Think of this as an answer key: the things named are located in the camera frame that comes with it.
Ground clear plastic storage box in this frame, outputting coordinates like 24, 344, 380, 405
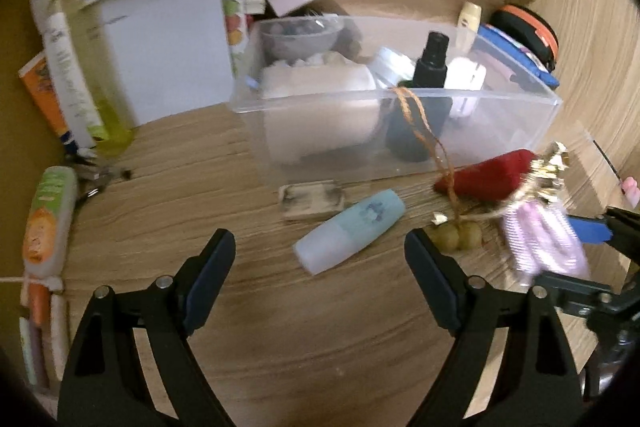
230, 15, 561, 186

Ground red pouch with gold bow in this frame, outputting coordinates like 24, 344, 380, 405
451, 142, 570, 204

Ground blue patchwork pencil case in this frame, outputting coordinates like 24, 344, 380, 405
477, 24, 560, 90

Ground metal bowl of trinkets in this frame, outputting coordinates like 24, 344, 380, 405
260, 15, 344, 62

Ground black spray bottle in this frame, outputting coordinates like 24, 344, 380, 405
385, 31, 452, 162

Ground black orange round case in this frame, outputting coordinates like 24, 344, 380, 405
489, 3, 559, 72

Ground braided cord with beads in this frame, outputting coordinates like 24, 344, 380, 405
389, 84, 485, 254

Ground cream lotion bottle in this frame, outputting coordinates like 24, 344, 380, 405
456, 1, 482, 53

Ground white paper folder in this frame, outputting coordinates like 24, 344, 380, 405
82, 0, 233, 124

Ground pink striped pouch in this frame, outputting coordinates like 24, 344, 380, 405
501, 199, 590, 285

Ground white round jar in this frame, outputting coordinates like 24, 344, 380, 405
262, 64, 381, 165

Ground green orange tube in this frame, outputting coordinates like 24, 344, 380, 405
22, 166, 78, 280

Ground pens lying at left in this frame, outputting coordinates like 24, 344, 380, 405
18, 274, 70, 398

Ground black binder clips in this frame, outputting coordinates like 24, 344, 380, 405
65, 150, 134, 206

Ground light blue roll-on bottle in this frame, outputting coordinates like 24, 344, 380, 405
293, 190, 406, 275

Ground yellow-green liquid bottle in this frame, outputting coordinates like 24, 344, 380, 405
34, 0, 134, 158

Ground orange booklet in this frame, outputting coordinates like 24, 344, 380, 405
18, 52, 75, 148

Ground pink eraser pen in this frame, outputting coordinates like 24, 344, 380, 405
591, 138, 640, 209

